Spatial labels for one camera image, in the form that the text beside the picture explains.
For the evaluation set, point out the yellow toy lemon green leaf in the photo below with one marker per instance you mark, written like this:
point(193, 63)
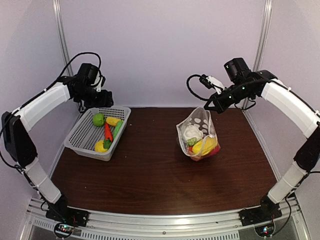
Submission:
point(102, 146)

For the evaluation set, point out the orange toy carrot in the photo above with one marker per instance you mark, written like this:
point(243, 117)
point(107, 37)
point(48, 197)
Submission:
point(107, 133)

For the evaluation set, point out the green toy apple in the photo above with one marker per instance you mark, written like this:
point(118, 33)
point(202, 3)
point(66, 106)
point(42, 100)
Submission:
point(98, 120)

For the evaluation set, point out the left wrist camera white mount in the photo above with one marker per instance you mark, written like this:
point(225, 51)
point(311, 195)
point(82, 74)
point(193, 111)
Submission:
point(98, 83)

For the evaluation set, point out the right aluminium corner post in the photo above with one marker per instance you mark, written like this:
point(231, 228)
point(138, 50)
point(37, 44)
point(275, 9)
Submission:
point(264, 31)

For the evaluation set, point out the clear dotted zip top bag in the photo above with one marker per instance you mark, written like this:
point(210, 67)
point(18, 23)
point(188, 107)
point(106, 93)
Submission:
point(201, 118)

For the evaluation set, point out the red toy bell pepper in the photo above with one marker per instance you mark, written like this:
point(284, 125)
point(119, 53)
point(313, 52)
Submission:
point(215, 150)

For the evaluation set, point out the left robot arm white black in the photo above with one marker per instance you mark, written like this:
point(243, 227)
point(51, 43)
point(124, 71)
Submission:
point(84, 87)

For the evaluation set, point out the yellow toy corn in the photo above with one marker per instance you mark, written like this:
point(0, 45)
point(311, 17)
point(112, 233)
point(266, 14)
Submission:
point(112, 121)

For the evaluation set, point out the yellow toy banana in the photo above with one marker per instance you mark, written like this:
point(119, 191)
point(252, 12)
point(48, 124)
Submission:
point(204, 146)

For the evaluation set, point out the green toy cucumber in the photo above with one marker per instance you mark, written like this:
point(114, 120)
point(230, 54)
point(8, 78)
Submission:
point(117, 128)

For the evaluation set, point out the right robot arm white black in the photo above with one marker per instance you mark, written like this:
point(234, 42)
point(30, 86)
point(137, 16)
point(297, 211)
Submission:
point(249, 84)

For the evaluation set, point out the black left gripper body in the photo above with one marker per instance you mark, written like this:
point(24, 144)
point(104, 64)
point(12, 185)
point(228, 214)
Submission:
point(104, 102)

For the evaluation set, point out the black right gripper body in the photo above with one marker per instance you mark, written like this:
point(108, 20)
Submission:
point(223, 105)

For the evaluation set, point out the white perforated plastic basket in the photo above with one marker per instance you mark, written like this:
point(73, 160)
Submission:
point(85, 137)

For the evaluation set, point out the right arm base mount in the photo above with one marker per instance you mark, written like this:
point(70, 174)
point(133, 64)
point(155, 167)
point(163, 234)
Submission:
point(260, 217)

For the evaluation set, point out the left aluminium corner post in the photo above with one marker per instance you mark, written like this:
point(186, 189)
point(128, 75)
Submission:
point(60, 30)

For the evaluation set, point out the aluminium corner post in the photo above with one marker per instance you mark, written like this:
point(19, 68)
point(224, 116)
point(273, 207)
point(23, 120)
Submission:
point(60, 30)
point(264, 31)

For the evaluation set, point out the aluminium front rail frame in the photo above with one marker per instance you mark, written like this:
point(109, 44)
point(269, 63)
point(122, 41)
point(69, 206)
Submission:
point(223, 225)

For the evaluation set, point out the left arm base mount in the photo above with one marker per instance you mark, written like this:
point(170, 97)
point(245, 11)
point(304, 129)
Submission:
point(66, 225)

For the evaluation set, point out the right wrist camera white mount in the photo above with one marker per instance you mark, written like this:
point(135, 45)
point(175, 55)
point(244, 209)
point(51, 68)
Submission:
point(211, 82)

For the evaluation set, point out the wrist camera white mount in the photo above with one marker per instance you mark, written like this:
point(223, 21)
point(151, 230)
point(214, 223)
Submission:
point(211, 82)
point(98, 83)

